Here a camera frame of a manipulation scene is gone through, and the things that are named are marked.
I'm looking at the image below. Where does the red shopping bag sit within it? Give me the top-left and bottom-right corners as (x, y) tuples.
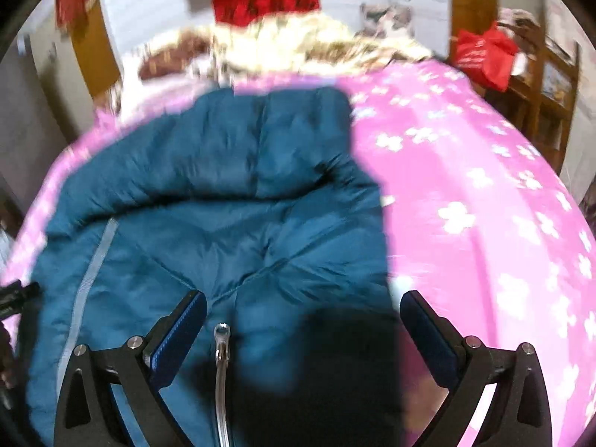
(454, 21), (518, 92)

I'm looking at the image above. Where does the person's left hand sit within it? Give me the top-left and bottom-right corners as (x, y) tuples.
(0, 323), (14, 389)

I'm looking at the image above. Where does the teal down puffer jacket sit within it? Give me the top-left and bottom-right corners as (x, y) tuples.
(26, 87), (399, 446)

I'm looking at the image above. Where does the light pink pillow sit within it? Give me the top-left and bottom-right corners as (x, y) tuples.
(119, 53), (215, 118)

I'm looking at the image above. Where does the pink floral bed sheet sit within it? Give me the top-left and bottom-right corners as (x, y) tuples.
(4, 61), (595, 446)

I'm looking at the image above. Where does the grey wardrobe cabinet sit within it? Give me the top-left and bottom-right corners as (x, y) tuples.
(0, 42), (67, 214)

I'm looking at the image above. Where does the photo poster on wall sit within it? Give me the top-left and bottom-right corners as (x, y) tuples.
(359, 3), (415, 38)

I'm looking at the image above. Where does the wooden shelf unit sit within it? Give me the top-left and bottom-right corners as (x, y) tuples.
(485, 8), (582, 172)

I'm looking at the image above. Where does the red banner with black characters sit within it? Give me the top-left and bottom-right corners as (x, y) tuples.
(211, 0), (320, 27)

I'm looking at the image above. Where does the cream floral quilt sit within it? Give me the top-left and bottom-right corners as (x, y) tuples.
(120, 11), (433, 85)

